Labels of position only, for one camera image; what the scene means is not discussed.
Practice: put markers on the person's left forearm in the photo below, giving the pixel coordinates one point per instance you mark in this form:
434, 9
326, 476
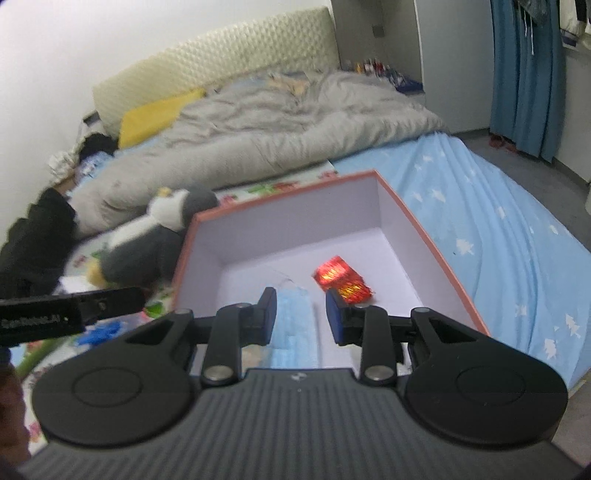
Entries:
9, 406

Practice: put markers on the cream quilted headboard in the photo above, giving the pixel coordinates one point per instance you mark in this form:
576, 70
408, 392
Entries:
231, 60

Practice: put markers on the grey penguin plush toy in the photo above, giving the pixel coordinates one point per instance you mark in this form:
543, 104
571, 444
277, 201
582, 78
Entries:
138, 249

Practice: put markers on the blue face mask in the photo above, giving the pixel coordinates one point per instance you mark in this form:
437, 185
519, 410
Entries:
293, 323

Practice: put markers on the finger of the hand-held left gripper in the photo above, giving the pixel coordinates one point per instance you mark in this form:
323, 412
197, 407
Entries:
115, 302

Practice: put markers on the red foil packet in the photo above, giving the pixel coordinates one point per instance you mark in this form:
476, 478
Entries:
339, 277

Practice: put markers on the black clothing pile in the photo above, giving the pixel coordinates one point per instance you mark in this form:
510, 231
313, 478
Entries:
32, 249

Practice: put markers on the hanging white jacket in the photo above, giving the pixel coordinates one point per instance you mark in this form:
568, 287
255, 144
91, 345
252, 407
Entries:
577, 23

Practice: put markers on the dark wall switch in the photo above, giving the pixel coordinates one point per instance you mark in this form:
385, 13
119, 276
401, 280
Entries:
378, 30

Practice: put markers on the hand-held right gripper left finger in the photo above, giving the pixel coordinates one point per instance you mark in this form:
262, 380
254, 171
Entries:
270, 318

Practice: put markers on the row of small bottles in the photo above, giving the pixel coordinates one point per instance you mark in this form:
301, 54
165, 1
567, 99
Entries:
383, 69

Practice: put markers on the yellow pillow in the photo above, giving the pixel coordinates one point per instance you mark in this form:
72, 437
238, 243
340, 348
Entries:
152, 115

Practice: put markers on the crumpled white cloth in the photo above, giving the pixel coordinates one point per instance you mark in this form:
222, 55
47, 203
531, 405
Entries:
62, 161

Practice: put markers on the blue white printed packet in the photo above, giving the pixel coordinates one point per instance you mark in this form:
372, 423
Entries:
92, 164

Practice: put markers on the grey wardrobe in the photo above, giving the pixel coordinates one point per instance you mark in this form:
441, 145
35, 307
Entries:
452, 69

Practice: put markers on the blue curtain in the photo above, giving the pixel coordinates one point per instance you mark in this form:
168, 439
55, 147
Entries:
521, 83

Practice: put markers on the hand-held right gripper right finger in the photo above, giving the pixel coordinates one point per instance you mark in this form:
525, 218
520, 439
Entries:
334, 321

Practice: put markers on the orange cardboard box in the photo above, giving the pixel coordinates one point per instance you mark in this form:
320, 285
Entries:
300, 221

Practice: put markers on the red slippers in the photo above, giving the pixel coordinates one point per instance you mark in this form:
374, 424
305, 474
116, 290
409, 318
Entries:
501, 142

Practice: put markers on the grey duvet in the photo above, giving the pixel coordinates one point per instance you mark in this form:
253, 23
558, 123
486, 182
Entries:
277, 134

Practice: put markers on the blue plastic bag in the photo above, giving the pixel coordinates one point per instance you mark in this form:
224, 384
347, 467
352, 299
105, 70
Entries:
104, 333

